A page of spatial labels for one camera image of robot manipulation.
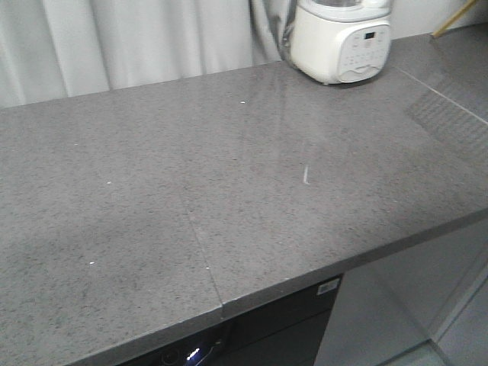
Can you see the black disinfection cabinet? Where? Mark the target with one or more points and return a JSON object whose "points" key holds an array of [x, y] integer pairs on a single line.
{"points": [[287, 331]]}

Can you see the grey cabinet door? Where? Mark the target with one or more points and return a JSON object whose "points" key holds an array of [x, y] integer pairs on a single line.
{"points": [[399, 301]]}

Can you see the white pleated curtain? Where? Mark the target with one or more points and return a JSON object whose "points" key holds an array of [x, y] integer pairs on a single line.
{"points": [[59, 49]]}

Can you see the wooden folding rack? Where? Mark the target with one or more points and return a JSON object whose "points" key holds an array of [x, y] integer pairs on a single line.
{"points": [[453, 18]]}

